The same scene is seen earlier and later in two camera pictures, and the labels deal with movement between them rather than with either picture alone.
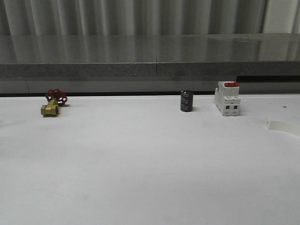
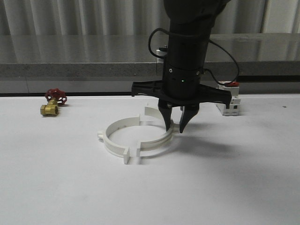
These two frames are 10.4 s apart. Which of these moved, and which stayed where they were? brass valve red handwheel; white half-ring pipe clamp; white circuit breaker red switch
Moved: white half-ring pipe clamp
Stayed: brass valve red handwheel; white circuit breaker red switch
